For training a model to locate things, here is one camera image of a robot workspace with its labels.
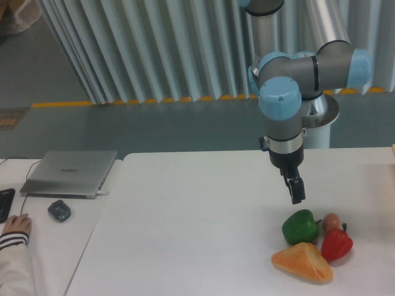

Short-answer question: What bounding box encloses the black keyboard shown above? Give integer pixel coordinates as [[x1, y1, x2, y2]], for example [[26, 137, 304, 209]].
[[0, 188, 15, 223]]

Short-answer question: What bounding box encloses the corrugated grey partition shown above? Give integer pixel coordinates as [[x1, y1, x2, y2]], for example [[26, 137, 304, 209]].
[[36, 0, 395, 106]]

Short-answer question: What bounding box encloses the silver laptop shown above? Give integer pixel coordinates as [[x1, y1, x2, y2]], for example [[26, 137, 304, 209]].
[[20, 150, 117, 199]]

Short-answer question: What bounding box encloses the black mouse cable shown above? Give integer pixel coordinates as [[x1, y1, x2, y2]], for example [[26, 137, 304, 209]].
[[0, 157, 44, 216]]

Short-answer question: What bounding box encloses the green bell pepper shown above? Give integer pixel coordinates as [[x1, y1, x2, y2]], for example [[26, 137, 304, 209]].
[[281, 209, 321, 245]]

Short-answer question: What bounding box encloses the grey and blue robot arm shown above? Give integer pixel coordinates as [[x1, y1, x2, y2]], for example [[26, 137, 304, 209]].
[[239, 1, 372, 204]]

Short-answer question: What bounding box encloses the brown egg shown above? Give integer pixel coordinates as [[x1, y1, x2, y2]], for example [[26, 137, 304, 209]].
[[322, 213, 341, 234]]

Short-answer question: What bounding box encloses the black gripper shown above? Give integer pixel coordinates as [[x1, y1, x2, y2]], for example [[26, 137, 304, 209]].
[[268, 147, 306, 204]]

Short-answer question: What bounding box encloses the orange bread loaf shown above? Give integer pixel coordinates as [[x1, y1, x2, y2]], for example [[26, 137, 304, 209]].
[[271, 242, 333, 283]]

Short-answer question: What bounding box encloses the red bell pepper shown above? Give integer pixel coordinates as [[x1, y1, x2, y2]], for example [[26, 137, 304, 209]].
[[321, 223, 354, 261]]

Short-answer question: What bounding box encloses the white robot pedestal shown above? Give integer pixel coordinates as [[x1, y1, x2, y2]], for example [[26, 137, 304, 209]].
[[301, 92, 339, 149]]

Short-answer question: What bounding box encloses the striped white sleeve forearm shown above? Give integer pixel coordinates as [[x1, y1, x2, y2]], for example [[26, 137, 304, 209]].
[[1, 231, 36, 295]]

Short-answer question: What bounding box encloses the person's hand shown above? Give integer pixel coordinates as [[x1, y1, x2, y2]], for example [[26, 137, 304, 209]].
[[2, 213, 31, 236]]

